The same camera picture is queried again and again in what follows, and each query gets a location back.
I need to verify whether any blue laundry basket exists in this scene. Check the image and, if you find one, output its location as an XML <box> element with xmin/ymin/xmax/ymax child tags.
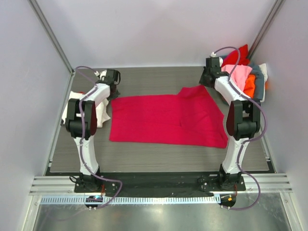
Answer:
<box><xmin>247</xmin><ymin>61</ymin><xmax>265</xmax><ymax>102</ymax></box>

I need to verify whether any folded white t shirt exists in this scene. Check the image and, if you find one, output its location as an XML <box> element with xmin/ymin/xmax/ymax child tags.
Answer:
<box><xmin>61</xmin><ymin>91</ymin><xmax>111</xmax><ymax>128</ymax></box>

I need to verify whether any white cloth in basket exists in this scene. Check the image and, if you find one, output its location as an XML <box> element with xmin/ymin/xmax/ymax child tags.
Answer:
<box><xmin>259</xmin><ymin>63</ymin><xmax>268</xmax><ymax>83</ymax></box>

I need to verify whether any aluminium frame post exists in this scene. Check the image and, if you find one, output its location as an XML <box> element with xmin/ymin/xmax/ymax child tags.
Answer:
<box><xmin>248</xmin><ymin>0</ymin><xmax>285</xmax><ymax>60</ymax></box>
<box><xmin>28</xmin><ymin>0</ymin><xmax>74</xmax><ymax>75</ymax></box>

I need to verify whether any slotted cable duct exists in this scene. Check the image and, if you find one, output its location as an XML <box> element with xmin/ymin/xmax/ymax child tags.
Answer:
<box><xmin>40</xmin><ymin>194</ymin><xmax>220</xmax><ymax>205</ymax></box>

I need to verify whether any crimson t shirt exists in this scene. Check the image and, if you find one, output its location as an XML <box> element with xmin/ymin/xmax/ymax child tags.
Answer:
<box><xmin>109</xmin><ymin>85</ymin><xmax>228</xmax><ymax>149</ymax></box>

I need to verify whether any orange t shirt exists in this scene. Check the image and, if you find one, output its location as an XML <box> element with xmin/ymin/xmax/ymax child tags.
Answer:
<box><xmin>243</xmin><ymin>74</ymin><xmax>256</xmax><ymax>98</ymax></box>

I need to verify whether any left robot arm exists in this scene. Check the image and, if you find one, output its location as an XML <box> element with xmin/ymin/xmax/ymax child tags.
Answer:
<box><xmin>64</xmin><ymin>69</ymin><xmax>121</xmax><ymax>193</ymax></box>

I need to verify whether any pink t shirt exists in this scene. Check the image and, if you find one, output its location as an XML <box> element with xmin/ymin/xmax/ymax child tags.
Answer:
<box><xmin>231</xmin><ymin>65</ymin><xmax>252</xmax><ymax>91</ymax></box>

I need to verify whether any red t shirt in basket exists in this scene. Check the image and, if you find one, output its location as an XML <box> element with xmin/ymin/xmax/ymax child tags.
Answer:
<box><xmin>222</xmin><ymin>44</ymin><xmax>250</xmax><ymax>67</ymax></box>

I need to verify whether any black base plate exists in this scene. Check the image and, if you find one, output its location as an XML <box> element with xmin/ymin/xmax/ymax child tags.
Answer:
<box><xmin>69</xmin><ymin>172</ymin><xmax>246</xmax><ymax>198</ymax></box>

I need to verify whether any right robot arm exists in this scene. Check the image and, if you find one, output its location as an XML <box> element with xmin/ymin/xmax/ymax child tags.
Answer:
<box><xmin>198</xmin><ymin>57</ymin><xmax>260</xmax><ymax>192</ymax></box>

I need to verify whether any left aluminium frame post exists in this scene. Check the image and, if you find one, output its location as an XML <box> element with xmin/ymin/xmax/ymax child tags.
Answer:
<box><xmin>28</xmin><ymin>0</ymin><xmax>74</xmax><ymax>75</ymax></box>

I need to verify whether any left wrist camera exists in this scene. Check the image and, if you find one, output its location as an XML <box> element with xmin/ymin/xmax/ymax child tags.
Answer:
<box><xmin>94</xmin><ymin>70</ymin><xmax>107</xmax><ymax>80</ymax></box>

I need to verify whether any right aluminium frame post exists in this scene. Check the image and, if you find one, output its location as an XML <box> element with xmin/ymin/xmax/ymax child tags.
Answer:
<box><xmin>248</xmin><ymin>0</ymin><xmax>285</xmax><ymax>60</ymax></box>

